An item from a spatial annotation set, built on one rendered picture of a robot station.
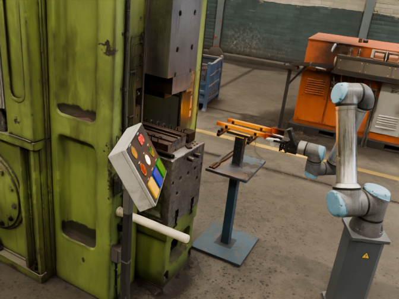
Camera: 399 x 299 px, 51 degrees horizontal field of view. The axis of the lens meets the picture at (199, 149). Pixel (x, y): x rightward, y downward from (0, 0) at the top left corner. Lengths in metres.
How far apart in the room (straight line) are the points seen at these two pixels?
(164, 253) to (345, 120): 1.32
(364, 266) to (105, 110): 1.70
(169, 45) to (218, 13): 8.23
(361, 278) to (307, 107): 3.51
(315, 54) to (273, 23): 4.33
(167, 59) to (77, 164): 0.79
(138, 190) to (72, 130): 0.68
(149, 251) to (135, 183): 1.02
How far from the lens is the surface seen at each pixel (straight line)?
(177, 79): 2.24
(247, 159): 3.02
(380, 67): 5.54
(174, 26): 2.13
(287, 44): 9.93
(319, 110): 5.85
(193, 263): 3.02
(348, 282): 2.73
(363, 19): 9.66
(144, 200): 1.76
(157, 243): 2.62
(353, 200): 2.40
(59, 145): 2.42
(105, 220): 2.37
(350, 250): 2.61
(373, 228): 2.56
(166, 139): 2.37
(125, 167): 1.71
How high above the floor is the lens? 1.87
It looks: 23 degrees down
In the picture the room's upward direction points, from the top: 6 degrees clockwise
